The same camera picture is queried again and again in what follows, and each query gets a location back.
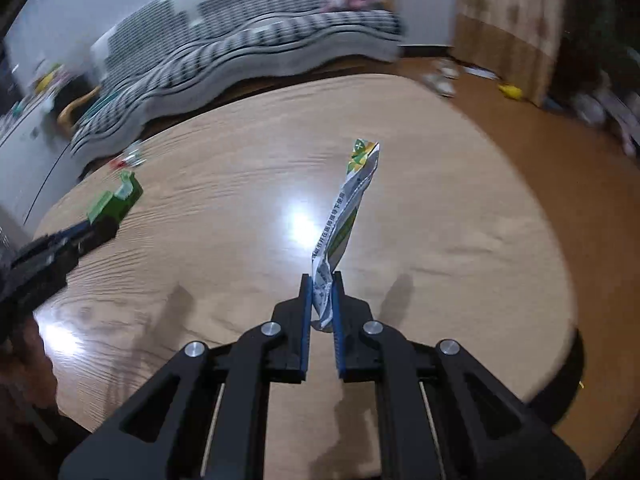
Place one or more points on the yellow toy duck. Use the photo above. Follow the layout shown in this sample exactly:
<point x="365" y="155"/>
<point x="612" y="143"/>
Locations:
<point x="511" y="92"/>

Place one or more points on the striped black white sofa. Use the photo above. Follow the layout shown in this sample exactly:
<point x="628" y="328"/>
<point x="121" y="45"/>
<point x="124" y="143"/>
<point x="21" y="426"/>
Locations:
<point x="175" y="56"/>

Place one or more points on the white cabinet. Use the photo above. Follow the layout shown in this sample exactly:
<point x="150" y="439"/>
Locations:
<point x="36" y="170"/>

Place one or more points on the white paper on floor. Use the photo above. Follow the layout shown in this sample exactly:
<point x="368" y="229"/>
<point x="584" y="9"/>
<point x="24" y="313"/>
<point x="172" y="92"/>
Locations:
<point x="480" y="73"/>

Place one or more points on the person's left hand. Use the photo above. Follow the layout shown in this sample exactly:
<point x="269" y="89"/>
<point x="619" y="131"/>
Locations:
<point x="26" y="366"/>

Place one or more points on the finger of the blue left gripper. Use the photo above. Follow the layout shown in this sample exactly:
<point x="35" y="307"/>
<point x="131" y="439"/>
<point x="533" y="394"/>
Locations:
<point x="75" y="232"/>
<point x="106" y="230"/>

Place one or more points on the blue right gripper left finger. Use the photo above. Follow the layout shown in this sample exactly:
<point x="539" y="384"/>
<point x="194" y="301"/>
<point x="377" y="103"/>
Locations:
<point x="290" y="357"/>

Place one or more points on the white slipper far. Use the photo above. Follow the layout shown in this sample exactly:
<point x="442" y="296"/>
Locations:
<point x="447" y="68"/>

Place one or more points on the pink kids tricycle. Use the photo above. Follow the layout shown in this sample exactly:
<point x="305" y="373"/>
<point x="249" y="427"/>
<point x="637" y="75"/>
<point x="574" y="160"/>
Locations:
<point x="602" y="107"/>

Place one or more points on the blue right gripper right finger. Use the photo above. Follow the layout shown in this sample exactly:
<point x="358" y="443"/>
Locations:
<point x="353" y="358"/>

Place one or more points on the beige patterned curtain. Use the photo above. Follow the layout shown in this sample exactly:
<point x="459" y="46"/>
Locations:
<point x="518" y="40"/>

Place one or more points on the green plastic toy tray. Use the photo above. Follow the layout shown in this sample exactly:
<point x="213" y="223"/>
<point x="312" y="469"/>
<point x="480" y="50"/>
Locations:
<point x="116" y="205"/>

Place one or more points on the white green long wrapper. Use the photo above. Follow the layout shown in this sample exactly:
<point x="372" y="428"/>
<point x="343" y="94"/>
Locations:
<point x="336" y="233"/>

